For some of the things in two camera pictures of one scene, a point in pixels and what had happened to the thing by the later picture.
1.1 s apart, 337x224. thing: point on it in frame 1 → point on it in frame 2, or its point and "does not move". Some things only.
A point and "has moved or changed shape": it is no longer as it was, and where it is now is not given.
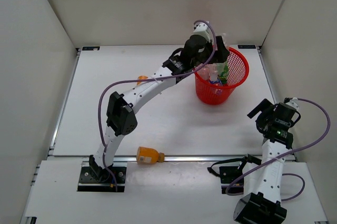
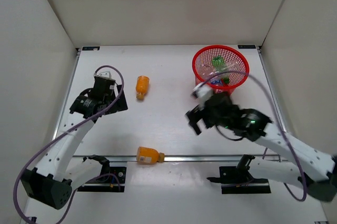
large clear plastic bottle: x=215 y=69 → x=206 y=70
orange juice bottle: x=149 y=155 does not move
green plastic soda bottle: x=224 y=75 has moved or changed shape
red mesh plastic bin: x=238 y=68 does not move
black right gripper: x=266 y=108 → x=196 y=114
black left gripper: x=222 y=52 → x=121 y=105
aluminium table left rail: x=78 y=51 does not move
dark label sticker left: x=90 y=48 does not move
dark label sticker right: x=246 y=46 does not move
